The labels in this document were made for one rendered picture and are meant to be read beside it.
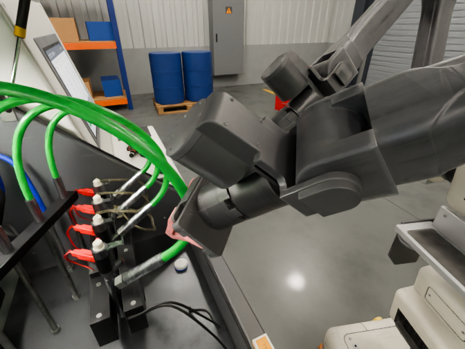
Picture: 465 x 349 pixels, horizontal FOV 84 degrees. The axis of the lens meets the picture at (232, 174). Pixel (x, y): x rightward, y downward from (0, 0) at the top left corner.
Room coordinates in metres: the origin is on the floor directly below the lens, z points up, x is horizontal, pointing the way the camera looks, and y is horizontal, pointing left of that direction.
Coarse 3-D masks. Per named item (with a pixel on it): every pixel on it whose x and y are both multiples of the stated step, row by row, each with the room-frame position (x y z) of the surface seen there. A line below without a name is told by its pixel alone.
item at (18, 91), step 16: (16, 96) 0.27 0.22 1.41; (32, 96) 0.27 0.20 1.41; (48, 96) 0.27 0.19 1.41; (80, 112) 0.27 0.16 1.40; (96, 112) 0.27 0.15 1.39; (112, 128) 0.27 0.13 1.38; (128, 144) 0.27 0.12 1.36; (144, 144) 0.27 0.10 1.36; (160, 160) 0.27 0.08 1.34; (176, 176) 0.27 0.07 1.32
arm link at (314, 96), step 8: (304, 88) 0.49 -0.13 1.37; (312, 88) 0.47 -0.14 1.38; (296, 96) 0.49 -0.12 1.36; (304, 96) 0.47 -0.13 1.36; (312, 96) 0.47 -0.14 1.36; (320, 96) 0.48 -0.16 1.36; (288, 104) 0.49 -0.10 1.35; (296, 104) 0.47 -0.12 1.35; (304, 104) 0.47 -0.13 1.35; (288, 112) 0.48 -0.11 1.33; (296, 112) 0.46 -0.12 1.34
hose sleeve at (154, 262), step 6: (162, 252) 0.28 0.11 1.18; (150, 258) 0.28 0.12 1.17; (156, 258) 0.27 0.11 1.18; (144, 264) 0.27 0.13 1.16; (150, 264) 0.27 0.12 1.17; (156, 264) 0.27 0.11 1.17; (162, 264) 0.27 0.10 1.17; (132, 270) 0.27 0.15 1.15; (138, 270) 0.27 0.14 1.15; (144, 270) 0.27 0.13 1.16; (150, 270) 0.27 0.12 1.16; (126, 276) 0.27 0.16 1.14; (132, 276) 0.26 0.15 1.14; (138, 276) 0.26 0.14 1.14; (126, 282) 0.26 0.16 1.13
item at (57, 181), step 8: (64, 112) 0.55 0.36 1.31; (56, 120) 0.55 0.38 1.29; (48, 128) 0.54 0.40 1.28; (48, 136) 0.54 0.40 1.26; (48, 144) 0.53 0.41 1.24; (48, 152) 0.53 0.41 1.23; (48, 160) 0.53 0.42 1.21; (56, 168) 0.54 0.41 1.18; (144, 168) 0.61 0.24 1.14; (56, 176) 0.53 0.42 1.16; (136, 176) 0.60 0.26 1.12; (56, 184) 0.53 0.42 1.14; (128, 184) 0.59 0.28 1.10; (64, 192) 0.53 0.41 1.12
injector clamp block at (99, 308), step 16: (128, 240) 0.51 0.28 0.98; (128, 256) 0.45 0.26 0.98; (96, 288) 0.36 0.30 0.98; (128, 288) 0.36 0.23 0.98; (96, 304) 0.33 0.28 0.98; (112, 304) 0.35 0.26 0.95; (128, 304) 0.33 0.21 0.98; (144, 304) 0.35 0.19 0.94; (96, 320) 0.29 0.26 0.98; (112, 320) 0.30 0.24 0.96; (128, 320) 0.31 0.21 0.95; (144, 320) 0.32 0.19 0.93; (96, 336) 0.29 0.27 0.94; (112, 336) 0.30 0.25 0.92
